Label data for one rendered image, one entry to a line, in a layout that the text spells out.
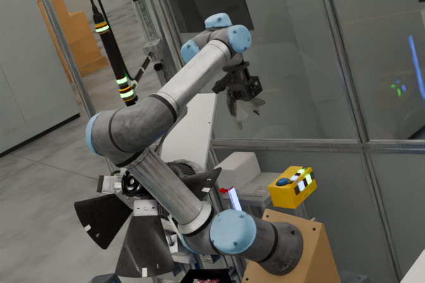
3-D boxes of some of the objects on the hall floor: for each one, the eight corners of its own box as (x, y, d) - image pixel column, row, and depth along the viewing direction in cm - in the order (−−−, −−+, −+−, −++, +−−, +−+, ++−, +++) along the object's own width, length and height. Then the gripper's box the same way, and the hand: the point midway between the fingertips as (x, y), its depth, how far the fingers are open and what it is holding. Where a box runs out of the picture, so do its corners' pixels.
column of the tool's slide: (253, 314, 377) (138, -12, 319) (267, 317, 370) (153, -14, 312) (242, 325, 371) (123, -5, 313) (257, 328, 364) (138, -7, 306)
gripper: (229, 74, 208) (251, 135, 216) (258, 52, 217) (279, 111, 225) (209, 74, 215) (231, 134, 222) (238, 52, 223) (258, 110, 231)
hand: (247, 119), depth 225 cm, fingers open, 8 cm apart
